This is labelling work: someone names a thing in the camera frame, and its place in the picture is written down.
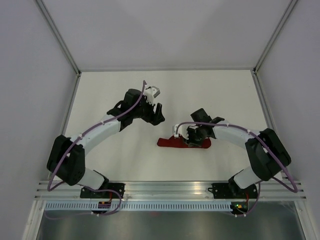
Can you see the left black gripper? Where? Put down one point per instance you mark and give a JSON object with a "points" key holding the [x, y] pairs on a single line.
{"points": [[154, 118]]}

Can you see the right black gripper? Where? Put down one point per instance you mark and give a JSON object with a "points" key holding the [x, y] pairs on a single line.
{"points": [[190, 140]]}

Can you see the dark red cloth napkin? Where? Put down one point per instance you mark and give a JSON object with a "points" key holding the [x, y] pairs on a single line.
{"points": [[180, 143]]}

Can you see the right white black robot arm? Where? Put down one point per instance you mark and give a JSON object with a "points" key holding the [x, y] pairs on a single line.
{"points": [[266, 153]]}

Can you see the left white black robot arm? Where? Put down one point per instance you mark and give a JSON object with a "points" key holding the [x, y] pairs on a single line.
{"points": [[67, 159]]}

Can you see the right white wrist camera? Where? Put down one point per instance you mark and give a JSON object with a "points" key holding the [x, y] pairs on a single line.
{"points": [[180, 131]]}

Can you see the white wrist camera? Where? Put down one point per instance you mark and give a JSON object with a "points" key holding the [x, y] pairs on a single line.
{"points": [[151, 93], [180, 131]]}

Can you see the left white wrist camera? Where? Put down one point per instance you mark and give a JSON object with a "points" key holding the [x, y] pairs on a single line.
{"points": [[151, 93]]}

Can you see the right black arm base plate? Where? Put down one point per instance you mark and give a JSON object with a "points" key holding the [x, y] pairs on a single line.
{"points": [[222, 190]]}

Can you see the white slotted cable duct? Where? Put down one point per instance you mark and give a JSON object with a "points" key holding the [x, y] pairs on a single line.
{"points": [[152, 206]]}

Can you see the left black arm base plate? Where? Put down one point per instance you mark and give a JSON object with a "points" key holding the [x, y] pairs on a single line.
{"points": [[111, 190]]}

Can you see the aluminium mounting rail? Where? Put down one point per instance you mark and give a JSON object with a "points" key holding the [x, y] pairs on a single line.
{"points": [[169, 190]]}

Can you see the left aluminium frame post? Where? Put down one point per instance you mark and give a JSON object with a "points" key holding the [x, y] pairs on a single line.
{"points": [[57, 35]]}

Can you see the aluminium frame post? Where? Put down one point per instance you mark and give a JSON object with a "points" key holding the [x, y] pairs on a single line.
{"points": [[275, 34], [57, 35]]}

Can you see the right aluminium frame post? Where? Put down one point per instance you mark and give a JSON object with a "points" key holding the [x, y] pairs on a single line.
{"points": [[275, 34]]}

